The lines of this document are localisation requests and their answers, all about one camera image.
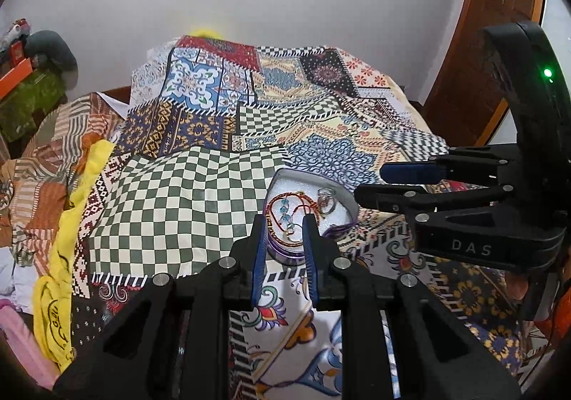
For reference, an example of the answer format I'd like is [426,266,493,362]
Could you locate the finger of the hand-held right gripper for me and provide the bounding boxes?
[354,183,515,216]
[381,146,519,187]

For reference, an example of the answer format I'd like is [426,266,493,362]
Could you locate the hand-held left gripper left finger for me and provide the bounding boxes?
[58,213,271,400]

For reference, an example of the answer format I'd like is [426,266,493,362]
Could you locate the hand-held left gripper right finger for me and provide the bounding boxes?
[302,215,522,400]

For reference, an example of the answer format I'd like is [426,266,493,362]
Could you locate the blue bead bracelet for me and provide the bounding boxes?
[277,198,297,229]

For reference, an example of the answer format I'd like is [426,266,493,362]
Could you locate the purple heart-shaped tin box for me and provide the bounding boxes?
[263,168,359,265]

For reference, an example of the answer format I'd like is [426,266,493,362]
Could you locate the red string bracelet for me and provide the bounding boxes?
[268,191,323,231]

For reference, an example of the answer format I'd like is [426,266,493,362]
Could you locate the silver ring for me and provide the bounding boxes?
[316,187,340,216]

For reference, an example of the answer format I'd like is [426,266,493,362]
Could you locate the person's right hand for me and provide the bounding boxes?
[509,272,532,302]

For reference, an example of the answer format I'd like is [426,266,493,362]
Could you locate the patchwork printed blanket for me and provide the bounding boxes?
[71,34,556,400]

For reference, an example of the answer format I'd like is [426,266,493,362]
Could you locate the dark wooden door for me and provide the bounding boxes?
[421,0,547,147]

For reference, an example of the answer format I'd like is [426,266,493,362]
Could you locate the yellow cloth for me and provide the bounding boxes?
[33,139,115,373]

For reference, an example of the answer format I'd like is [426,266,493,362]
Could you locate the yellow pillow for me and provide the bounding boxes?
[186,27,224,40]

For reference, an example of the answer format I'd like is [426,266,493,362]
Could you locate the orange striped blanket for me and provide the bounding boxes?
[0,90,131,269]

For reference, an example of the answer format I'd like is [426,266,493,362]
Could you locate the white clothes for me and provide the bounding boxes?
[0,244,46,299]

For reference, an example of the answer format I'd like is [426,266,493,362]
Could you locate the pink cloth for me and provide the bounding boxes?
[0,298,61,388]

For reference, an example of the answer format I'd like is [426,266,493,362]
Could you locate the dark grey cloth bundle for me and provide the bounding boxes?
[24,30,79,91]

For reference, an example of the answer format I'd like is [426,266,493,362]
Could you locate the orange box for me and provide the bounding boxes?
[0,56,35,100]

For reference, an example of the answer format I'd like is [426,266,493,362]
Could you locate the pile of mixed clutter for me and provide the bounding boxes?
[0,18,33,66]

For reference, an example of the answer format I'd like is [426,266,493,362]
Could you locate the wooden bed frame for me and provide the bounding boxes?
[97,87,133,107]

